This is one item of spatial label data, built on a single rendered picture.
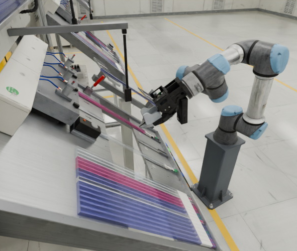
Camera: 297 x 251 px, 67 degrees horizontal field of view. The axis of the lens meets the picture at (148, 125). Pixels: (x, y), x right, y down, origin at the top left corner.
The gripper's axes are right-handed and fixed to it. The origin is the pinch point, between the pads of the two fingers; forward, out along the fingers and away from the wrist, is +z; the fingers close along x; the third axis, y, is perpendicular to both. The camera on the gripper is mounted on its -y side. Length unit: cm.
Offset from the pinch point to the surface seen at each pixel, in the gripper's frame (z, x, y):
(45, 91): 12.6, 3.4, 31.8
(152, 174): 8.0, 8.9, -13.5
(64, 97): 11.2, 1.2, 26.4
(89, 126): 10.5, 6.9, 17.1
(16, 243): 64, 9, -3
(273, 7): -518, -690, -439
